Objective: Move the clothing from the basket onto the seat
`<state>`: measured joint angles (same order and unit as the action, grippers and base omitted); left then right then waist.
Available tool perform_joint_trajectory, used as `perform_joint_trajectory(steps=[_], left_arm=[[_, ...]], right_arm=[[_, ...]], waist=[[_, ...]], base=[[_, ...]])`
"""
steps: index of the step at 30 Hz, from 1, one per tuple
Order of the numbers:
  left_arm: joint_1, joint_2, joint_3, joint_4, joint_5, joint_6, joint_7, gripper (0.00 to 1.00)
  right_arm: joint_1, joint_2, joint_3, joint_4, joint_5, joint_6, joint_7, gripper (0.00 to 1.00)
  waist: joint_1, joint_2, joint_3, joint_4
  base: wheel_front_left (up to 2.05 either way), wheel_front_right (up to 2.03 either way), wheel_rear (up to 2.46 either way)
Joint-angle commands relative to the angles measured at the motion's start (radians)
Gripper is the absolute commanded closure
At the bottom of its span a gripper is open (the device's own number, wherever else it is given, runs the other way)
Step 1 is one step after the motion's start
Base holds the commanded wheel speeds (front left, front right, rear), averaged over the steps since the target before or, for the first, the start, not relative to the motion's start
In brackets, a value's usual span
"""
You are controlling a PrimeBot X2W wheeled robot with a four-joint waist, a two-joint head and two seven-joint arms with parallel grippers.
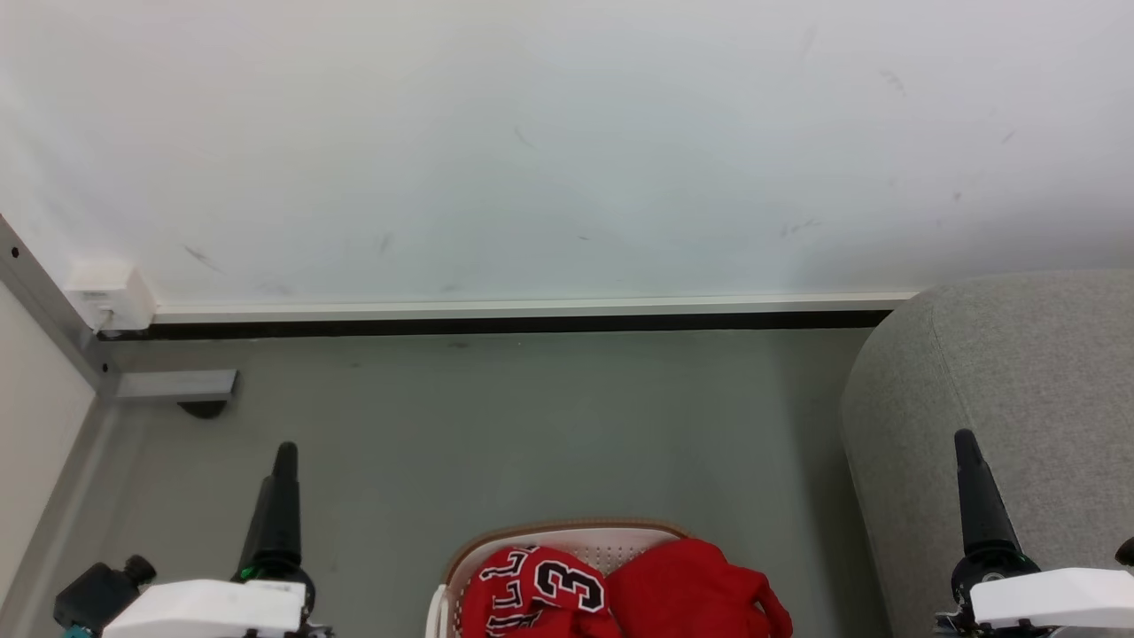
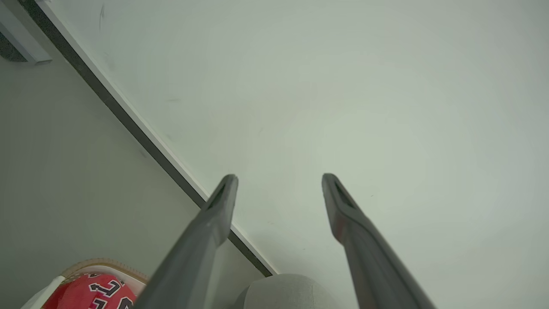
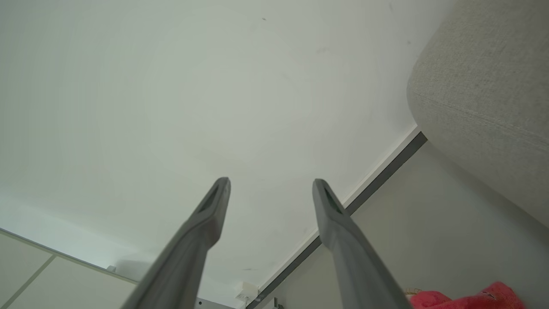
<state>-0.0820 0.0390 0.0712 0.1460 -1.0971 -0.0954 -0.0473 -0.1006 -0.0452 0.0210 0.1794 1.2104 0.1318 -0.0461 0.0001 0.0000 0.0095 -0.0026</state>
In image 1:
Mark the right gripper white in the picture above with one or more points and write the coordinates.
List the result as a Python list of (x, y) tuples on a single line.
[(1054, 598)]

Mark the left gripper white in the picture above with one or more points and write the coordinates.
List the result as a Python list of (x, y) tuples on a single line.
[(208, 610)]

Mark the red basketball jersey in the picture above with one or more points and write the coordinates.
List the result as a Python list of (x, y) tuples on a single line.
[(540, 589)]

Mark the plain red garment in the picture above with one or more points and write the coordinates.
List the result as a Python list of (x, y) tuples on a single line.
[(691, 589)]

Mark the grey fabric sofa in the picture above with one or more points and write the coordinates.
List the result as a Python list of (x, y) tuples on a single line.
[(1036, 381)]

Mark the dark round floor foot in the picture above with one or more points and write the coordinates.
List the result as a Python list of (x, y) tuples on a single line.
[(204, 409)]

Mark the white plastic laundry basket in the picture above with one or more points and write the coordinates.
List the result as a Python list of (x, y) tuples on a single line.
[(602, 542)]

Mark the white and black baseboard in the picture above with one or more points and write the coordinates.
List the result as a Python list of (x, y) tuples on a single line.
[(532, 316)]

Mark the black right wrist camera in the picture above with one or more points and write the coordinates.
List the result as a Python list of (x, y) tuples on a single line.
[(1126, 552)]

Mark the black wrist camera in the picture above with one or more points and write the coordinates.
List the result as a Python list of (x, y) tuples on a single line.
[(97, 592), (1126, 552)]

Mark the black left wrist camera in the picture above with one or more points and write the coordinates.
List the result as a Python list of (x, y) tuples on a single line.
[(97, 592)]

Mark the white wall socket box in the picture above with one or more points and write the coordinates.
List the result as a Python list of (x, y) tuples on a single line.
[(111, 292)]

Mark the grey metal frame post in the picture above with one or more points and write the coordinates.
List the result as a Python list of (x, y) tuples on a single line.
[(49, 301)]

